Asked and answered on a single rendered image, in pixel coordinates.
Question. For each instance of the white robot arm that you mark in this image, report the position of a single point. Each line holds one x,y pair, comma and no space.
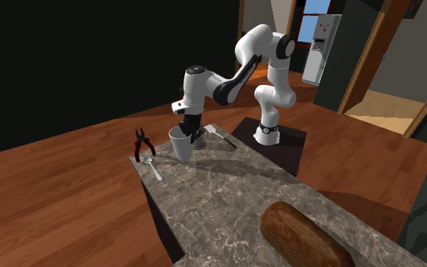
272,92

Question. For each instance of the white cup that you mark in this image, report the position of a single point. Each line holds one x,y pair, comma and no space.
182,148

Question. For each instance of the wooden door frame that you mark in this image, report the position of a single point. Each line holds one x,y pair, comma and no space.
364,59

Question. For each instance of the brown bread loaf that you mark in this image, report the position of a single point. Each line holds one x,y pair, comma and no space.
302,236

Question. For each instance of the white refrigerator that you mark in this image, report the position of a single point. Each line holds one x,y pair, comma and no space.
320,48

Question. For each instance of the clear glass mug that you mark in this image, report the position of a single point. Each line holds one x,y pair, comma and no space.
200,139

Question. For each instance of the window with wooden frame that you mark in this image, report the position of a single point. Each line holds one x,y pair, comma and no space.
311,22

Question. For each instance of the dark robot stand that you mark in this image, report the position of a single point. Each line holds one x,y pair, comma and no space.
287,148

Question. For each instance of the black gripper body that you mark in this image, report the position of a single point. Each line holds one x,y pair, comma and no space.
191,121

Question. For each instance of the silver spoon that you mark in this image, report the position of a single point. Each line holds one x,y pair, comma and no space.
153,168

